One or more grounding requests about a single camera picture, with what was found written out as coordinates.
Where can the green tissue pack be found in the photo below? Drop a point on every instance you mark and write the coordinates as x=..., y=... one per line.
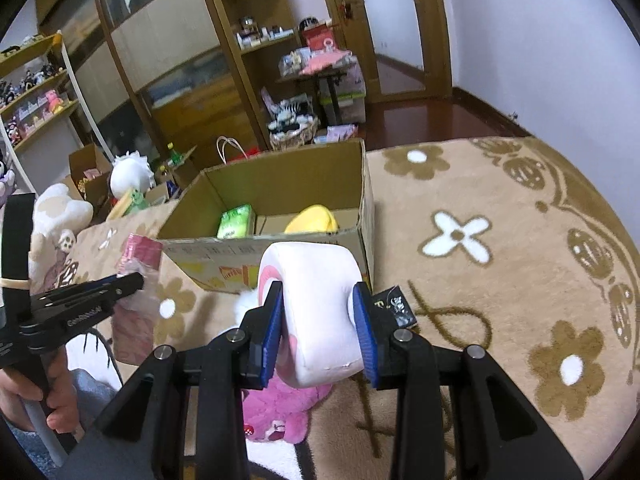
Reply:
x=235, y=220

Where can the white brown cow plush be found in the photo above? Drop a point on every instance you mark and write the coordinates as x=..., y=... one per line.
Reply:
x=60, y=210

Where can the pink cloth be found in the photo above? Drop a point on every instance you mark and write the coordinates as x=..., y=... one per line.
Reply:
x=322, y=62

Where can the green frog plush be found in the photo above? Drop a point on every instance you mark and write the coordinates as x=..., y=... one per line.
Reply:
x=131, y=204

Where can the small black packet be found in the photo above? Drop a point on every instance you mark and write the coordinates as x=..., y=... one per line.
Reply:
x=400, y=307

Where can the wall shelf unit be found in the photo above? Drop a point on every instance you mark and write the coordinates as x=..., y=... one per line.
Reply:
x=30, y=50

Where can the wooden wardrobe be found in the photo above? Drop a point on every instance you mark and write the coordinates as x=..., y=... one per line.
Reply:
x=175, y=60

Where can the white-haired plush doll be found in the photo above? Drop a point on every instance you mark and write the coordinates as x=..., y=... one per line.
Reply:
x=130, y=172

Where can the red box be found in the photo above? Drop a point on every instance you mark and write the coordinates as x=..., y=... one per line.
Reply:
x=317, y=37

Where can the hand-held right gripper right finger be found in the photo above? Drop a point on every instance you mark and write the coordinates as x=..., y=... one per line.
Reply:
x=364, y=335

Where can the wooden corner shelf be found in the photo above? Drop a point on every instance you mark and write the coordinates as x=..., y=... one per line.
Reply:
x=250, y=75

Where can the cardboard box with trinkets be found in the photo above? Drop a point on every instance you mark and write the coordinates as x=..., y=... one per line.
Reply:
x=85, y=165

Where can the yellow plush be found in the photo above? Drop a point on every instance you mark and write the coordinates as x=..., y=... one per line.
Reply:
x=312, y=220

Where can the wicker basket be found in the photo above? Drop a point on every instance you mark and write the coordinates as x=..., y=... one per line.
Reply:
x=295, y=137

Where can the red gift bag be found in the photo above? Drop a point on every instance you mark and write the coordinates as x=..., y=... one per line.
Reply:
x=245, y=155

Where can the pink plush bear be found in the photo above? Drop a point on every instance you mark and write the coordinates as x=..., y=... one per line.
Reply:
x=280, y=410

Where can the small folding table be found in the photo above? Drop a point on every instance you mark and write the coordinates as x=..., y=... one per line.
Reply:
x=320, y=77

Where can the white fluffy plush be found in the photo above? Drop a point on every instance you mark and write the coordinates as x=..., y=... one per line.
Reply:
x=245, y=302

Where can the row of small figurines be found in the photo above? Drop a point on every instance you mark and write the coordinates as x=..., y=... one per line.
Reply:
x=35, y=105

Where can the pink packet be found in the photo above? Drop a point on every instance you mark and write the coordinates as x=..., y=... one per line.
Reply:
x=137, y=260

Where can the large cardboard box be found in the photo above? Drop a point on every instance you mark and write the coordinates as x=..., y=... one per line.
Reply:
x=280, y=180

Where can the green bottle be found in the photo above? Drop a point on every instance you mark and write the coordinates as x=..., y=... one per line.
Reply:
x=175, y=155

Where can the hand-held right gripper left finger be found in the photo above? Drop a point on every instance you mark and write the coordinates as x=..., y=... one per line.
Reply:
x=270, y=332

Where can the person's left hand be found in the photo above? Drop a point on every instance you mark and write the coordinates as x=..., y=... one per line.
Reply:
x=62, y=395

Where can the white pink plush roll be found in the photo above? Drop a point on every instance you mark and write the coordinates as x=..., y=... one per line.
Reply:
x=315, y=300

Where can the wooden door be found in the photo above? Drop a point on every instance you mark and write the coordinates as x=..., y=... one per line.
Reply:
x=415, y=35

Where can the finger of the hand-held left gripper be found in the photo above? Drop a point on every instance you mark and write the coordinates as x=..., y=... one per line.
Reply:
x=95, y=292

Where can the clear storage box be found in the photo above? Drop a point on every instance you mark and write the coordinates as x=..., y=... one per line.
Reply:
x=347, y=100

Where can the person's grey clothing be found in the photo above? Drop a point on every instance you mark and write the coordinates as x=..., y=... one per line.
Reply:
x=95, y=395

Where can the cardboard box with bottles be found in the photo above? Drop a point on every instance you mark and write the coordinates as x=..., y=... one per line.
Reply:
x=180, y=172

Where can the beige floral blanket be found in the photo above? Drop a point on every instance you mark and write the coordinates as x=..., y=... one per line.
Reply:
x=500, y=285

